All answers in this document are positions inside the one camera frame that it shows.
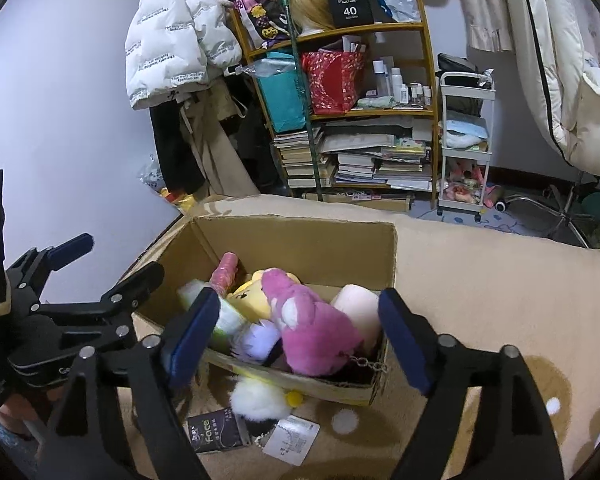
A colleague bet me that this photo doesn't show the red gift bag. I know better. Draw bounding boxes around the red gift bag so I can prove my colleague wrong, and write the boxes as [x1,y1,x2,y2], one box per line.
[301,50,366,116]

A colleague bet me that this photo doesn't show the wooden shelf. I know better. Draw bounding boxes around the wooden shelf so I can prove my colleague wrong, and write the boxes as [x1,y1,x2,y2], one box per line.
[227,0,441,211]

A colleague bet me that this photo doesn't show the black tissue packet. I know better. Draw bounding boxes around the black tissue packet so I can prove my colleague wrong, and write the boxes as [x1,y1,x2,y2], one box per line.
[186,407,251,455]

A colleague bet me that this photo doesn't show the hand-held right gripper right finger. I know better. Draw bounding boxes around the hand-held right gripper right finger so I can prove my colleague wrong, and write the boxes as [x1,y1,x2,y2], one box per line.
[377,287,566,480]

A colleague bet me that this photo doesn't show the yellow bear plush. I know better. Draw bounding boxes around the yellow bear plush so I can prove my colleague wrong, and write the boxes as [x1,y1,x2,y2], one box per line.
[227,270,301,323]

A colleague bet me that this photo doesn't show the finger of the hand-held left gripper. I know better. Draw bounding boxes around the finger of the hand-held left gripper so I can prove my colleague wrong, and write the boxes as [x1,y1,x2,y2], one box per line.
[7,232,95,288]
[30,261,166,341]

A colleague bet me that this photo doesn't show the plastic bag of toys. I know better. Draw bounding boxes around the plastic bag of toys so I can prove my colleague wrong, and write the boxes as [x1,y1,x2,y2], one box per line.
[140,155,201,216]

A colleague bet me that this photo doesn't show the white puffer jacket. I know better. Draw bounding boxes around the white puffer jacket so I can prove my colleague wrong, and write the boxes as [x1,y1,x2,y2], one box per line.
[125,0,243,111]

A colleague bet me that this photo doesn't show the blonde wig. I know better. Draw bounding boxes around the blonde wig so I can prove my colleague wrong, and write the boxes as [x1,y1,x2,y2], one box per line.
[286,0,337,33]

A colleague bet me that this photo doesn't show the pink rabbit plush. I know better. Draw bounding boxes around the pink rabbit plush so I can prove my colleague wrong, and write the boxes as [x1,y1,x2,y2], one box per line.
[260,267,388,376]

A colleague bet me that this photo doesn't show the beige coat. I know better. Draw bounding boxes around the beige coat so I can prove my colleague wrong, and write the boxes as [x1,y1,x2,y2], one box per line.
[177,80,261,198]

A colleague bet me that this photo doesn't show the stack of books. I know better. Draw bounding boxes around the stack of books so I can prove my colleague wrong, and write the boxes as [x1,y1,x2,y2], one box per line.
[272,127,333,191]

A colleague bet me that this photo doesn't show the black trousers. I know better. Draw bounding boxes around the black trousers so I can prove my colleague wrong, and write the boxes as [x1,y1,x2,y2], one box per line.
[147,100,206,196]

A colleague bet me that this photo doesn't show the cream padded chair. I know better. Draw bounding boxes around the cream padded chair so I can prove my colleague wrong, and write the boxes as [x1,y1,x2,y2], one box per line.
[505,0,600,251]

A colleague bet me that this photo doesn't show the white trolley cart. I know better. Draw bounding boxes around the white trolley cart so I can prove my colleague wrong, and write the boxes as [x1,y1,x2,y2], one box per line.
[437,71,497,221]

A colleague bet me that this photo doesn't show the purple printed bag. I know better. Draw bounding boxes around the purple printed bag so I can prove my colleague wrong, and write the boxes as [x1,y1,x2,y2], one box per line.
[232,0,293,51]

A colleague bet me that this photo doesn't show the group of white bottles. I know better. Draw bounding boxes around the group of white bottles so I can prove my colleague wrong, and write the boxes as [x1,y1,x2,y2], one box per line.
[370,60,433,108]

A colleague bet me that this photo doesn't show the cardboard box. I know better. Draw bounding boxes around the cardboard box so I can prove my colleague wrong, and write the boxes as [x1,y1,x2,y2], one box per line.
[130,215,398,408]

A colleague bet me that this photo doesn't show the green tissue packet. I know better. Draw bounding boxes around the green tissue packet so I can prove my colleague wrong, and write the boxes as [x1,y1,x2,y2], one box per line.
[176,280,246,353]

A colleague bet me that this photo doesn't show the white-haired plush doll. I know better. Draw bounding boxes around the white-haired plush doll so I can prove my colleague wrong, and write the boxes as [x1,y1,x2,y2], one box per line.
[230,321,286,366]

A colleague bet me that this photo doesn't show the pile of books and papers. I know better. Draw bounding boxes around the pile of books and papers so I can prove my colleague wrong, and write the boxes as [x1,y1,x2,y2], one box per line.
[320,117,436,193]

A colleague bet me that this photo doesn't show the pink packet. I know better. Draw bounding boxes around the pink packet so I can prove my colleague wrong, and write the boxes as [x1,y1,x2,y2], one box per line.
[210,252,240,293]

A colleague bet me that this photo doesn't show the white fluffy pompom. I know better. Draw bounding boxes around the white fluffy pompom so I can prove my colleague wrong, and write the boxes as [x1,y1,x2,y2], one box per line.
[229,377,303,423]

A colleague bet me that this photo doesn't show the black bag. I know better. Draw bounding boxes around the black bag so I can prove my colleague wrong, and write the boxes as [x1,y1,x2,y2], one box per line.
[437,52,493,117]

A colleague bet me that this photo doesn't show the teal gift bag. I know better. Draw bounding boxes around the teal gift bag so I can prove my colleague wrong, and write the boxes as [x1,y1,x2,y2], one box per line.
[252,52,308,134]

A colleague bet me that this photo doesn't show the white paper tag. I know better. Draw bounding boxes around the white paper tag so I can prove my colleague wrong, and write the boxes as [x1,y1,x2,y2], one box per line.
[262,415,321,466]

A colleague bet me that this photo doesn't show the pink swirl plush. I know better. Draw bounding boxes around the pink swirl plush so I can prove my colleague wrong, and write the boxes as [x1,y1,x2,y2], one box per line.
[330,284,383,356]

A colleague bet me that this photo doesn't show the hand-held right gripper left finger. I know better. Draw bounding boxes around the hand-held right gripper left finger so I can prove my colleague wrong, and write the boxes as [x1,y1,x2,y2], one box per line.
[37,287,223,480]

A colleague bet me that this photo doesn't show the dark hanging garment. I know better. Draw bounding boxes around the dark hanging garment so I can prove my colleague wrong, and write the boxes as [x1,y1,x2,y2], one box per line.
[230,95,281,196]

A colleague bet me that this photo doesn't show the black box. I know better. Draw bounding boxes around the black box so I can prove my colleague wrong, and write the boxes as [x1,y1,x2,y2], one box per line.
[325,0,378,28]

